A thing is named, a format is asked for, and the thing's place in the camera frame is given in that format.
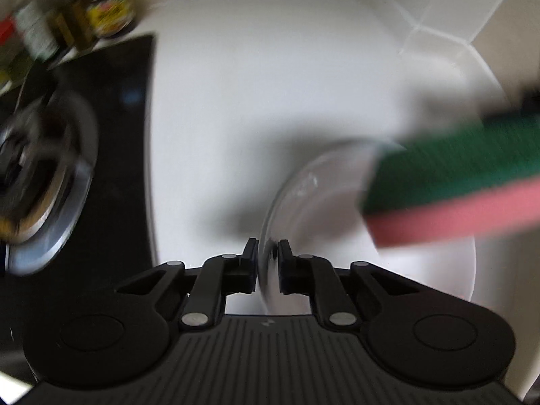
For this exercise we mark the bottle with white label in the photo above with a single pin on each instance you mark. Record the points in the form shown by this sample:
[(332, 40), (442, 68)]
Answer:
[(38, 29)]

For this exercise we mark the red box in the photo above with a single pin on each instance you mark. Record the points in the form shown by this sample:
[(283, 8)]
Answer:
[(7, 33)]

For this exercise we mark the black glass cooktop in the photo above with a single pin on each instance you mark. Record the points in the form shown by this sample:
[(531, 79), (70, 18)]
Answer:
[(122, 143)]

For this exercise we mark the pink and green sponge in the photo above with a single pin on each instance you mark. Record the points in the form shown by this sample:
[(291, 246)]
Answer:
[(455, 185)]

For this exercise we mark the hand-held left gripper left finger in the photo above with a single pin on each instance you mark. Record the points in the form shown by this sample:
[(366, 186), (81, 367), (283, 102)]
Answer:
[(252, 261)]

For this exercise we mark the steel gas burner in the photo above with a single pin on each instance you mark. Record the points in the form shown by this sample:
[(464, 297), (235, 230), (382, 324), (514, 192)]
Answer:
[(63, 168)]

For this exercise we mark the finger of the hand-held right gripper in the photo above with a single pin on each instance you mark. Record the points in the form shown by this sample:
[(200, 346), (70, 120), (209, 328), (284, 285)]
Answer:
[(527, 103)]

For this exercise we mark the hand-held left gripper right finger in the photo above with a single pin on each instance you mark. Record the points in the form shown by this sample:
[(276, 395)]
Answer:
[(283, 266)]

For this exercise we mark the dark jar with yellow label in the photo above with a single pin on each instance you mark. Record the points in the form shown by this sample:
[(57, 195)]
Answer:
[(107, 6)]

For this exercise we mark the white bowl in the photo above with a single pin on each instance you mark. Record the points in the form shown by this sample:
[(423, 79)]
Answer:
[(320, 223)]

